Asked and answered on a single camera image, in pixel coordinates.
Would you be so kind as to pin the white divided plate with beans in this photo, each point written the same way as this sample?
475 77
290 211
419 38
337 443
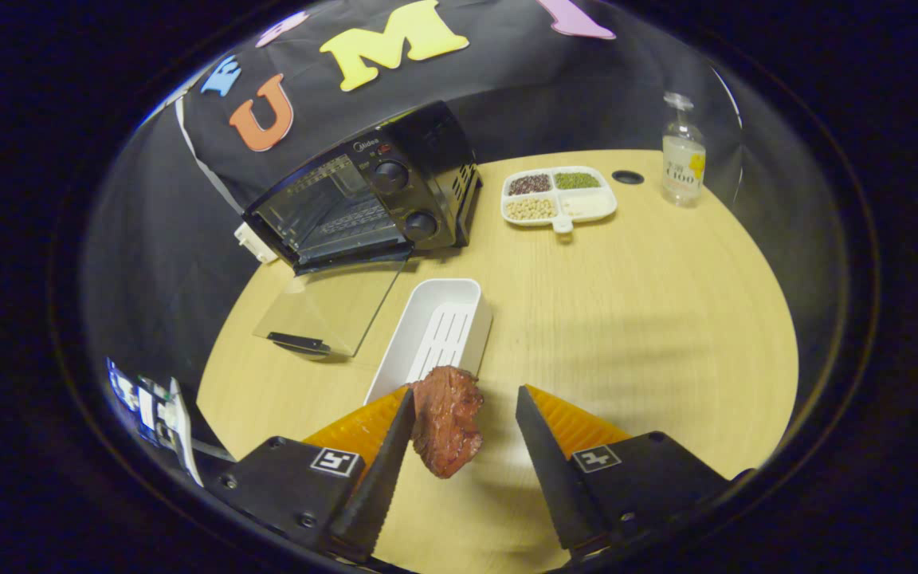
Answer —
586 206

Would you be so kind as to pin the black backdrop cloth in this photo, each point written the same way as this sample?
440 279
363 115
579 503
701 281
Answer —
491 104

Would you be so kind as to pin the clear glass bottle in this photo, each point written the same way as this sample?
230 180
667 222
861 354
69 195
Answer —
682 171

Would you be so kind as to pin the white toaster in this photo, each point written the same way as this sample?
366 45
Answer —
256 243

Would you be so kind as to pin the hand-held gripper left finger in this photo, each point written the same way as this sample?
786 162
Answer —
379 486

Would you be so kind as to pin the black toaster oven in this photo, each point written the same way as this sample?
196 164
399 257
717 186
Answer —
427 159

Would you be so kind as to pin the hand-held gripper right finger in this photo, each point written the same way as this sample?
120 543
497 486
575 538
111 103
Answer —
555 478

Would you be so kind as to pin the brown meat piece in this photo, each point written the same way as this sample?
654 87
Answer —
447 422

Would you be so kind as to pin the black round table grommet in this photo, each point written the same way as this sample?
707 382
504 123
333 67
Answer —
628 177

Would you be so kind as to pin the white rectangular tray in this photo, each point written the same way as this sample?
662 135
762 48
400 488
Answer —
435 319

